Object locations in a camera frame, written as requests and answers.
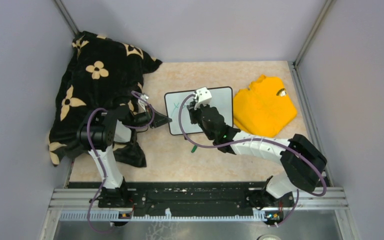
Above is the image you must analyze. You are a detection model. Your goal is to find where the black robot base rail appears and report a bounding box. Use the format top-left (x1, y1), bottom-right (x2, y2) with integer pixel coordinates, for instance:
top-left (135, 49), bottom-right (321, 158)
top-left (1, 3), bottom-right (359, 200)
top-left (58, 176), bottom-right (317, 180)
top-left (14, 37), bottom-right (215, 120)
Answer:
top-left (49, 182), bottom-right (295, 225)

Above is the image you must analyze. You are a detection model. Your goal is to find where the black floral plush blanket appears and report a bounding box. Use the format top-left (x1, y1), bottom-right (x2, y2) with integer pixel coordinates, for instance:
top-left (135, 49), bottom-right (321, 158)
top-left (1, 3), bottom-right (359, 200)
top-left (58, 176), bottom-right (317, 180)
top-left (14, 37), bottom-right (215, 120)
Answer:
top-left (47, 31), bottom-right (162, 166)

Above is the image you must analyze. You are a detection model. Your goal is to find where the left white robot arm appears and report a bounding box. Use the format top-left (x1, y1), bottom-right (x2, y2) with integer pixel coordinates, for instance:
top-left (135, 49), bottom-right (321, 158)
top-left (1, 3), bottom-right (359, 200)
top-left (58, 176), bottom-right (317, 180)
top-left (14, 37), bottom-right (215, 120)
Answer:
top-left (76, 105), bottom-right (172, 208)

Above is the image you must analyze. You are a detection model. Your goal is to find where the aluminium frame post right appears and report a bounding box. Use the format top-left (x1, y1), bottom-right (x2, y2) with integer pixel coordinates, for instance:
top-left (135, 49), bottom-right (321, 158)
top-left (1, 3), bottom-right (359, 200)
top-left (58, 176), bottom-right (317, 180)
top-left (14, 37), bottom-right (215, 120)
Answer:
top-left (293, 0), bottom-right (336, 69)

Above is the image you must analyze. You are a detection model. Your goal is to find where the aluminium frame post left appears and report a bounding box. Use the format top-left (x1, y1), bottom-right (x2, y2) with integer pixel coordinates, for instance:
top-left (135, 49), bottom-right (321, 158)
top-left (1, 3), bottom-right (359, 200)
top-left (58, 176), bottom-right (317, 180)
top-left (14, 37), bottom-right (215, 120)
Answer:
top-left (52, 0), bottom-right (80, 36)

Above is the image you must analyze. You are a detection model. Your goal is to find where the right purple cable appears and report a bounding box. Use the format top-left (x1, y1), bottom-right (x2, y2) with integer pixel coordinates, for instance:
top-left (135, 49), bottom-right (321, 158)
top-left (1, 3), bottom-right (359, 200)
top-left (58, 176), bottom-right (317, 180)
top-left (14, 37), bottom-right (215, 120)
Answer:
top-left (178, 94), bottom-right (328, 229)

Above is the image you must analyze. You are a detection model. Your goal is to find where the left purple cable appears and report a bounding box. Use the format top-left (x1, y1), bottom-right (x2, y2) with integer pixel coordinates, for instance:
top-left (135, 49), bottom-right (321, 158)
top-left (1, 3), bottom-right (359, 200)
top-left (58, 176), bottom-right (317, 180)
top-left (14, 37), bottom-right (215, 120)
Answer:
top-left (85, 90), bottom-right (156, 234)

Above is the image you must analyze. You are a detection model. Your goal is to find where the purple cable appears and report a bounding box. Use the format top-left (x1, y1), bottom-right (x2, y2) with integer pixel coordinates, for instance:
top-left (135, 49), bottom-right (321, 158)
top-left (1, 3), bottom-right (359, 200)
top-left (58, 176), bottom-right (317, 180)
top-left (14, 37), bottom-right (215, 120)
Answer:
top-left (85, 90), bottom-right (156, 234)
top-left (178, 94), bottom-right (328, 229)

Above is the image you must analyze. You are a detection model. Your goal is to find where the black framed whiteboard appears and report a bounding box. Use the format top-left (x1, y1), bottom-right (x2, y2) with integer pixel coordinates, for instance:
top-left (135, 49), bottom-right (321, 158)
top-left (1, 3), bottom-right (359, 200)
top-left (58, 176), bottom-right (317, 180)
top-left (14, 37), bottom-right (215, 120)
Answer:
top-left (164, 86), bottom-right (234, 136)

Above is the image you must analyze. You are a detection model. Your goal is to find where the aluminium frame post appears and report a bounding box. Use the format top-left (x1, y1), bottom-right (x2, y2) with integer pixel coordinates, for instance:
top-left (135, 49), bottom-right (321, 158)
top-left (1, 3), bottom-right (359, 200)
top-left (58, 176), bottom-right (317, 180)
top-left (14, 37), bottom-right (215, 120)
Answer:
top-left (52, 0), bottom-right (80, 36)
top-left (293, 0), bottom-right (336, 69)

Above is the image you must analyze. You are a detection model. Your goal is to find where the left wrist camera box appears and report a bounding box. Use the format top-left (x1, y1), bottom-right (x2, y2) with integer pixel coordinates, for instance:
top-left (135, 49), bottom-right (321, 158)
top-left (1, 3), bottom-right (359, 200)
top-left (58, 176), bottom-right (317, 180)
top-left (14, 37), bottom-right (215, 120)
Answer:
top-left (138, 94), bottom-right (149, 110)

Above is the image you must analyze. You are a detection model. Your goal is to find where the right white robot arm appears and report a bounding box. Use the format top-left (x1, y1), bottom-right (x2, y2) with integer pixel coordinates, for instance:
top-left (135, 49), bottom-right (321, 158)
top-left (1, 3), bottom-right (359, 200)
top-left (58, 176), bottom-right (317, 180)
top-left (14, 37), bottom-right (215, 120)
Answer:
top-left (187, 101), bottom-right (327, 208)

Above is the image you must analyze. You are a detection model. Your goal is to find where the yellow folded sweatshirt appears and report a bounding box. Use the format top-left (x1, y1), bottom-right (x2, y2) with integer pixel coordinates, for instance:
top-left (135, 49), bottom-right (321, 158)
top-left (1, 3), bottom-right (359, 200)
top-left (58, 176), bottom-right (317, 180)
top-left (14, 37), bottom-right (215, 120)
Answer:
top-left (233, 74), bottom-right (298, 138)

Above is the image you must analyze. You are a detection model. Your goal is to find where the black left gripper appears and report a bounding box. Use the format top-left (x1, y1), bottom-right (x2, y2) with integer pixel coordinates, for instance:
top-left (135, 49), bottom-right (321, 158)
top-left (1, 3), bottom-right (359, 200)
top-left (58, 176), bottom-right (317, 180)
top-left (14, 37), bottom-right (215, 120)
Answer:
top-left (129, 104), bottom-right (172, 129)

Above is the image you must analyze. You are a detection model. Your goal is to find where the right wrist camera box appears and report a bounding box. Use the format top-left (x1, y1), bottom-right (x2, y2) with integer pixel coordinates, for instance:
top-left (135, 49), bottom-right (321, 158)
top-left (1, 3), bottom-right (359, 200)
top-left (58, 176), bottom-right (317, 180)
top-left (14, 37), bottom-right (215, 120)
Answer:
top-left (193, 87), bottom-right (212, 110)

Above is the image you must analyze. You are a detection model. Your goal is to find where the green marker cap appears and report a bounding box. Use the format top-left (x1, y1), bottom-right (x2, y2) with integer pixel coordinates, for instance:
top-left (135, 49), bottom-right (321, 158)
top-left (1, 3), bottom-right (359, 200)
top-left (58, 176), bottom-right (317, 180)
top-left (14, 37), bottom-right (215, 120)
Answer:
top-left (191, 145), bottom-right (198, 153)

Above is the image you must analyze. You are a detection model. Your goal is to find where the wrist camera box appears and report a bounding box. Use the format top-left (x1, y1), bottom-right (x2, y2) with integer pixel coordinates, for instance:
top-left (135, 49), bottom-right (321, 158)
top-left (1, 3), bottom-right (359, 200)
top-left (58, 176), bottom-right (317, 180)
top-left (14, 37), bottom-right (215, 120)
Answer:
top-left (138, 94), bottom-right (149, 110)
top-left (193, 87), bottom-right (212, 110)

